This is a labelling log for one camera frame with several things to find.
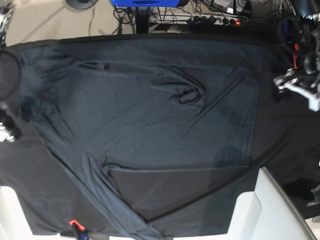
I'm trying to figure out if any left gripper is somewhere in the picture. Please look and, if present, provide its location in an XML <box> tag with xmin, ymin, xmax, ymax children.
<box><xmin>273</xmin><ymin>68</ymin><xmax>320</xmax><ymax>94</ymax></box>

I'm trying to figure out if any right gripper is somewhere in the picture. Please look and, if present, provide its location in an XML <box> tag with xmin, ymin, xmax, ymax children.
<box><xmin>0</xmin><ymin>100</ymin><xmax>22</xmax><ymax>143</ymax></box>

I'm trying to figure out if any dark grey T-shirt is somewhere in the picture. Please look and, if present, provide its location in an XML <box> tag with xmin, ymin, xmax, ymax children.
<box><xmin>18</xmin><ymin>38</ymin><xmax>266</xmax><ymax>240</ymax></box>

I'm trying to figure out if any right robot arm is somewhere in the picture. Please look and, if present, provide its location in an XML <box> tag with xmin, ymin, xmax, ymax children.
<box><xmin>0</xmin><ymin>0</ymin><xmax>21</xmax><ymax>143</ymax></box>

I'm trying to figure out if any red black clamp right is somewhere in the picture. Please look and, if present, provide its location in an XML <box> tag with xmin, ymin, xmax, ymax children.
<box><xmin>293</xmin><ymin>43</ymin><xmax>301</xmax><ymax>70</ymax></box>

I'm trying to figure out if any black table cloth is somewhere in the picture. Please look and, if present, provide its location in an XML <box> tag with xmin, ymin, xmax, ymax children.
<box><xmin>0</xmin><ymin>37</ymin><xmax>320</xmax><ymax>240</ymax></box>

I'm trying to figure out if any white power strip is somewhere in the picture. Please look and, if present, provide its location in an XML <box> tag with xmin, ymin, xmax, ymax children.
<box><xmin>149</xmin><ymin>12</ymin><xmax>248</xmax><ymax>27</ymax></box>

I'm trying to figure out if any white chair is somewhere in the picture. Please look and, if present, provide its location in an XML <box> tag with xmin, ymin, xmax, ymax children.
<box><xmin>226</xmin><ymin>167</ymin><xmax>317</xmax><ymax>240</ymax></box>

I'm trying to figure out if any grey round floor base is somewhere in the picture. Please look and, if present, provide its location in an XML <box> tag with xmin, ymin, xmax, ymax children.
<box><xmin>65</xmin><ymin>0</ymin><xmax>98</xmax><ymax>10</ymax></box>

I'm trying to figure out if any blue plastic bin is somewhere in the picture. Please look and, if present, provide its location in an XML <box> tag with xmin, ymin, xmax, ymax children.
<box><xmin>111</xmin><ymin>0</ymin><xmax>180</xmax><ymax>8</ymax></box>

